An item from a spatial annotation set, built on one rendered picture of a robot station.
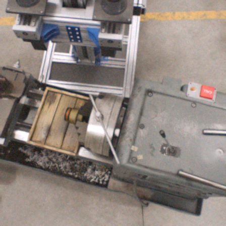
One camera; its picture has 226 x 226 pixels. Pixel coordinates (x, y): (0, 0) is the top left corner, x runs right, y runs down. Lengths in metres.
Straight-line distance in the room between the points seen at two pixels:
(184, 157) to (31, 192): 1.63
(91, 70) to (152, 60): 0.66
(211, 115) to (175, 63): 1.57
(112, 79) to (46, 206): 1.24
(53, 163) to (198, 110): 1.06
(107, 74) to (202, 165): 1.47
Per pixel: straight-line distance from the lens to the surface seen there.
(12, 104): 1.67
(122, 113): 1.33
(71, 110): 1.41
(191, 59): 2.89
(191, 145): 1.25
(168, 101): 1.29
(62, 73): 2.53
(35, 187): 2.54
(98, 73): 2.49
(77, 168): 1.88
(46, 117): 1.68
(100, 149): 1.32
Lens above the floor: 2.44
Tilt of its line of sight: 72 degrees down
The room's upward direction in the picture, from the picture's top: 1 degrees counter-clockwise
